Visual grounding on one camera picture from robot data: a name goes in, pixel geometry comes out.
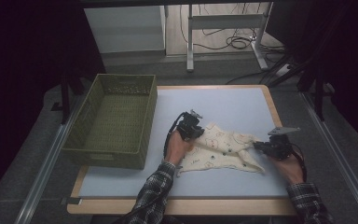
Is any white power strip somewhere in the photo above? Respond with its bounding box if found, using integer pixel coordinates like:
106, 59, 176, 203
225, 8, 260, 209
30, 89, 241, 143
274, 63, 293, 78

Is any right hand-held gripper black cable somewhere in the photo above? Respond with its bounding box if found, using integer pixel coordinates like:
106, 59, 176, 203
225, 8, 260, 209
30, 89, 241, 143
291, 143, 308, 183

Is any person's left hand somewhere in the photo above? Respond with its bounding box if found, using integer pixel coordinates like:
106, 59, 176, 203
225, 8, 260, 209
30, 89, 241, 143
163, 130, 196, 166

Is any grey metal desk frame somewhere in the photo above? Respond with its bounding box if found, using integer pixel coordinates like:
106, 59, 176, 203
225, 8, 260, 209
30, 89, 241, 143
186, 2, 270, 73

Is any green plastic basket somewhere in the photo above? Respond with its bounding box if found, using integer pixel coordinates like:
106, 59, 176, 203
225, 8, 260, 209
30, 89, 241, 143
61, 73, 158, 171

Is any person's right hand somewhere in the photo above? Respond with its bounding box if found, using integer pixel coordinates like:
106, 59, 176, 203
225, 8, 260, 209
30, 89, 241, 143
269, 152, 306, 187

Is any black metal stand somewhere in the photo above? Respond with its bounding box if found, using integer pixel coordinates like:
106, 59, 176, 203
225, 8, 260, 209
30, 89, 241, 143
50, 72, 87, 125
296, 60, 335, 122

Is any tangle of black floor cables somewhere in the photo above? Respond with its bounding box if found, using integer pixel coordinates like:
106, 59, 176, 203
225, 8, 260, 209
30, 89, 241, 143
179, 3, 286, 53

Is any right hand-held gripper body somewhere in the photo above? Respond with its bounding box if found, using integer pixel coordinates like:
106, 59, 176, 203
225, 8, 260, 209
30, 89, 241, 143
266, 126, 301, 161

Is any dark curtain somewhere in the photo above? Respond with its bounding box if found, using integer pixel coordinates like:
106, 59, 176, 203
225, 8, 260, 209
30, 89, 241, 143
0, 0, 106, 206
265, 0, 358, 153

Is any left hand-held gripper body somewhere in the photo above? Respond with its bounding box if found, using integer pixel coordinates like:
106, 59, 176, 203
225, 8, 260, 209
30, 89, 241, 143
176, 108, 205, 142

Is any white cabinet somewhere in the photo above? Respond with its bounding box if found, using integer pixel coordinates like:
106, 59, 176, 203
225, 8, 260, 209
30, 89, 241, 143
83, 5, 166, 54

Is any metal floor rail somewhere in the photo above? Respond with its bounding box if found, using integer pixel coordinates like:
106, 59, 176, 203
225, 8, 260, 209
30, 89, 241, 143
14, 94, 87, 224
298, 91, 358, 224

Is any cream printed baby garment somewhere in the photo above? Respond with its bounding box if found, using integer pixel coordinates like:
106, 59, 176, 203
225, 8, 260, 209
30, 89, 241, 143
176, 121, 267, 178

